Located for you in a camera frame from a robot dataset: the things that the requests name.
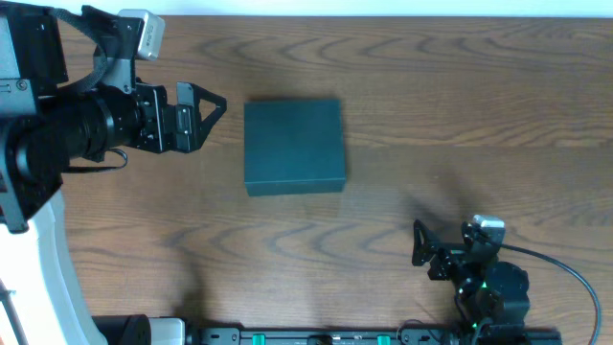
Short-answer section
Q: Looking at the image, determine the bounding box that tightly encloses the black gift box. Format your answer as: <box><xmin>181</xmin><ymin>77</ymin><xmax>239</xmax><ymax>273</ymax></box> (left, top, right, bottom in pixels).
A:
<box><xmin>244</xmin><ymin>100</ymin><xmax>347</xmax><ymax>196</ymax></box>

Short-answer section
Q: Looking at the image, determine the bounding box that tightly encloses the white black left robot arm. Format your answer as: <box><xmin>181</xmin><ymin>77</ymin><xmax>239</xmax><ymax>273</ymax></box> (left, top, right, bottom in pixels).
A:
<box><xmin>1</xmin><ymin>2</ymin><xmax>227</xmax><ymax>344</ymax></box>

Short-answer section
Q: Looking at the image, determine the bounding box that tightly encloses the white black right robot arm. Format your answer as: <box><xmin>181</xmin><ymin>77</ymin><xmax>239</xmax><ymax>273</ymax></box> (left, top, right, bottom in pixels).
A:
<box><xmin>412</xmin><ymin>215</ymin><xmax>530</xmax><ymax>344</ymax></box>

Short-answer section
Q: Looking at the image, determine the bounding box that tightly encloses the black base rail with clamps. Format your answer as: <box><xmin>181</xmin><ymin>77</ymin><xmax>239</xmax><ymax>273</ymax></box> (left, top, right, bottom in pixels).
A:
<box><xmin>191</xmin><ymin>318</ymin><xmax>562</xmax><ymax>345</ymax></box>

